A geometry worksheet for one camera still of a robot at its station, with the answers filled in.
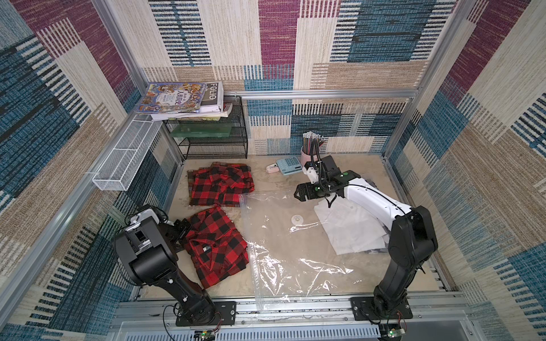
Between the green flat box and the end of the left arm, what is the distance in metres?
0.37

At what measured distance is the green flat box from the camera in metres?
0.95

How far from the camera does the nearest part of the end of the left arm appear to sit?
0.78 meters
